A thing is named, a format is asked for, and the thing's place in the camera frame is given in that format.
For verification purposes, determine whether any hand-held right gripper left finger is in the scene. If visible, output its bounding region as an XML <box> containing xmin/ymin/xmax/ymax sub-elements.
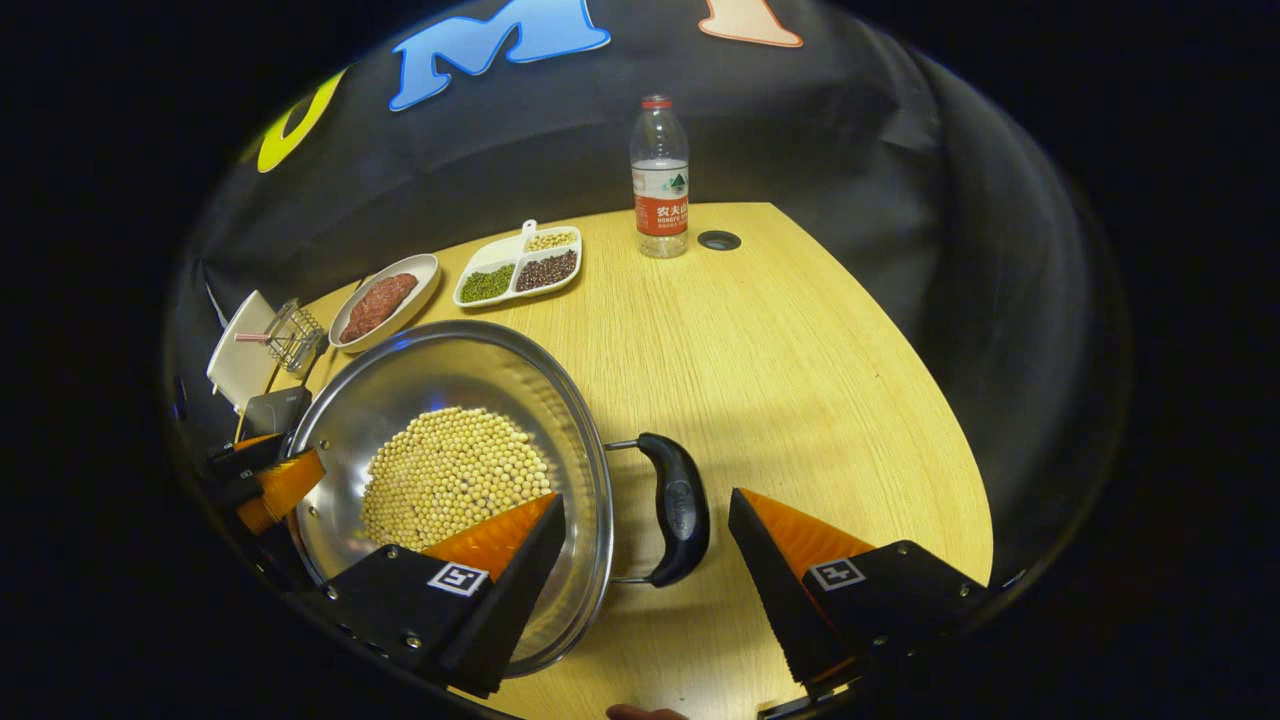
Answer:
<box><xmin>320</xmin><ymin>492</ymin><xmax>567</xmax><ymax>699</ymax></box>

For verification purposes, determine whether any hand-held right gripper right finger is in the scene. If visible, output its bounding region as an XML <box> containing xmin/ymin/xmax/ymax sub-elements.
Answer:
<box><xmin>728</xmin><ymin>488</ymin><xmax>991</xmax><ymax>691</ymax></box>

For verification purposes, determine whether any black induction cooktop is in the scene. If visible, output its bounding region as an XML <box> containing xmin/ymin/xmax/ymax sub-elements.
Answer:
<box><xmin>238</xmin><ymin>387</ymin><xmax>313</xmax><ymax>439</ymax></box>

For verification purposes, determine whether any steel pot with black handles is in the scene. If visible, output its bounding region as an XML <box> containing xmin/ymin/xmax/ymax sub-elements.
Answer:
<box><xmin>285</xmin><ymin>320</ymin><xmax>711</xmax><ymax>679</ymax></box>

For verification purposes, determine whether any white toaster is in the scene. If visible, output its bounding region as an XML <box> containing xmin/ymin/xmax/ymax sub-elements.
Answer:
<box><xmin>206</xmin><ymin>290</ymin><xmax>279</xmax><ymax>413</ymax></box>

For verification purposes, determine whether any pile of soybeans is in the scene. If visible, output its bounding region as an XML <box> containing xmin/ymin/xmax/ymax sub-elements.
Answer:
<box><xmin>360</xmin><ymin>406</ymin><xmax>553</xmax><ymax>551</ymax></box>

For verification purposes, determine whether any brown meat slice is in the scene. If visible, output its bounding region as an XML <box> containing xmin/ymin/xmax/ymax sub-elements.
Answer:
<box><xmin>340</xmin><ymin>300</ymin><xmax>386</xmax><ymax>344</ymax></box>
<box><xmin>368</xmin><ymin>273</ymin><xmax>419</xmax><ymax>313</ymax></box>

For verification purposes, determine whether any white oval plate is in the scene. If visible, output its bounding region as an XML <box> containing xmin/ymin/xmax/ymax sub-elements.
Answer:
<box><xmin>329</xmin><ymin>253</ymin><xmax>442</xmax><ymax>353</ymax></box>

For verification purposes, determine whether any heap of green beans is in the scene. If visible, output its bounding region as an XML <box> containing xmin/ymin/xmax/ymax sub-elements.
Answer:
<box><xmin>459</xmin><ymin>263</ymin><xmax>516</xmax><ymax>304</ymax></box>

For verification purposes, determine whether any white divided dish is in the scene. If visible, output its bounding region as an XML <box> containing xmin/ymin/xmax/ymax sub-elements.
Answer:
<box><xmin>453</xmin><ymin>220</ymin><xmax>583</xmax><ymax>309</ymax></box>

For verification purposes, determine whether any heap of dark red beans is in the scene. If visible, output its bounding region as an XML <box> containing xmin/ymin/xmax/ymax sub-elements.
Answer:
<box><xmin>516</xmin><ymin>250</ymin><xmax>579</xmax><ymax>293</ymax></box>

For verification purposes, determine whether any clear water bottle red label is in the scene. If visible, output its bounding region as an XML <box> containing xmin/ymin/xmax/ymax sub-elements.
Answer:
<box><xmin>630</xmin><ymin>95</ymin><xmax>691</xmax><ymax>259</ymax></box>

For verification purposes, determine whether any wire basket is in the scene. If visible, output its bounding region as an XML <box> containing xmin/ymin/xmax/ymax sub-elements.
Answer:
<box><xmin>262</xmin><ymin>298</ymin><xmax>326</xmax><ymax>376</ymax></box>

